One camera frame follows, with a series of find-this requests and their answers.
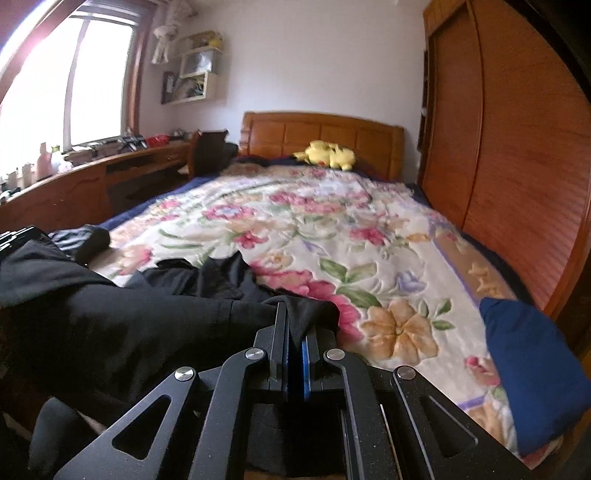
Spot tied beige curtain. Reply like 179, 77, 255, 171
152, 0, 195, 65

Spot wooden chair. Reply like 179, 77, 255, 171
188, 130, 230, 179

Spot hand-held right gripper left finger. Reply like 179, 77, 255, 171
53, 302, 290, 480

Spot black coat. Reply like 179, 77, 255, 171
0, 224, 341, 480

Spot wooden desk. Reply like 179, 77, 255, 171
0, 140, 193, 232

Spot black device on desk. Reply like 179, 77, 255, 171
117, 134, 149, 153

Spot wooden slatted wardrobe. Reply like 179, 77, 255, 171
417, 0, 591, 324

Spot black binders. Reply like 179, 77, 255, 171
161, 71, 179, 104

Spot yellow plush toy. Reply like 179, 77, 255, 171
293, 140, 356, 172

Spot wooden bed headboard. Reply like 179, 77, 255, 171
241, 111, 406, 182

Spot blue pillow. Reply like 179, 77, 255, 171
479, 298, 591, 459

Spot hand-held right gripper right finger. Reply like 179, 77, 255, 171
300, 330, 533, 480

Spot grey paper bag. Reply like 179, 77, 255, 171
191, 50, 218, 75

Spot window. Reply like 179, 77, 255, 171
0, 7, 151, 186

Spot pink bottle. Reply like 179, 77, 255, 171
36, 143, 53, 181

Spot floral blanket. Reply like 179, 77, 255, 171
88, 164, 568, 462

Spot white wall shelf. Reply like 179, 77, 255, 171
161, 31, 227, 105

